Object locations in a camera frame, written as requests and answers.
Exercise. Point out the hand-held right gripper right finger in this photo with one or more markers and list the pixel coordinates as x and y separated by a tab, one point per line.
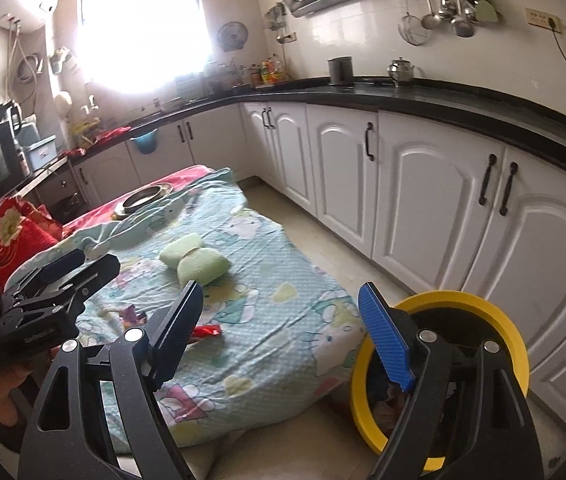
388	340

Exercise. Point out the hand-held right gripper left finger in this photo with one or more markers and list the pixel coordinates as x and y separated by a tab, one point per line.
178	330

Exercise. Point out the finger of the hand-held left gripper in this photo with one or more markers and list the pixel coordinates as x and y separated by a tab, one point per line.
100	270
60	265

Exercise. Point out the yellow rimmed trash bin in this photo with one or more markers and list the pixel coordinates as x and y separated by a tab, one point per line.
503	325

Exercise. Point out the person's left hand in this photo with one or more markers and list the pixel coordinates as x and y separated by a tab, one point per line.
3	390

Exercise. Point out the red snack packet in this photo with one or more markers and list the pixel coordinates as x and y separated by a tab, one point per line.
205	332

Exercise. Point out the red floral cushion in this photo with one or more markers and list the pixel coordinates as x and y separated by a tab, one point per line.
23	232

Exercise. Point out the red blanket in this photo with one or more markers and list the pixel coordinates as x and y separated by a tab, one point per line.
98	212

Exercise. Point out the metal bowl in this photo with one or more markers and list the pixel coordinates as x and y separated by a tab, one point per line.
143	200

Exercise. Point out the light blue printed blanket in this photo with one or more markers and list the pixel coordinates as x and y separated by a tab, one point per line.
263	320

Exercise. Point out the light blue storage box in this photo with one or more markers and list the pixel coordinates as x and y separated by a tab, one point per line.
43	152

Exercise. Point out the blue hanging basket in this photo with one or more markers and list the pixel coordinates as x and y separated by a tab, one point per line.
144	142

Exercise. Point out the red plastic bag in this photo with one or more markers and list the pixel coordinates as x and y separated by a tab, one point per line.
110	135

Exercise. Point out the white lower kitchen cabinets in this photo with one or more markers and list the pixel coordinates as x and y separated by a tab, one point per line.
428	200

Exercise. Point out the black electric kettle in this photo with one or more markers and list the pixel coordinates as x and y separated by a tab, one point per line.
7	114

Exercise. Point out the kitchen window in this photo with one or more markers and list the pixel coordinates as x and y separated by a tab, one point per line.
143	25

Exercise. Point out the black kitchen countertop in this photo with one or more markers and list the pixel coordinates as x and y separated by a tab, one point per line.
463	100

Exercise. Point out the row of condiment bottles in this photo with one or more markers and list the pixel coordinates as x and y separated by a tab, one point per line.
269	72

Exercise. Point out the steel teapot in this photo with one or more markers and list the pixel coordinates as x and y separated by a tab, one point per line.
403	72

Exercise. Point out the dark metal cup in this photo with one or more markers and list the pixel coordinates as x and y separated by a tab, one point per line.
340	71

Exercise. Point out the row of hanging kitchen utensils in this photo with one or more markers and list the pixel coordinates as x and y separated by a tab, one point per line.
458	10

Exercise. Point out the small wall fan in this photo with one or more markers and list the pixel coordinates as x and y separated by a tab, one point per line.
233	36

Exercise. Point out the wall spice rack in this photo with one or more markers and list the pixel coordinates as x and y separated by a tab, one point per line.
279	22

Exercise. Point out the beige wall socket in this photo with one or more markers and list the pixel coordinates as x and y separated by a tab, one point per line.
543	19

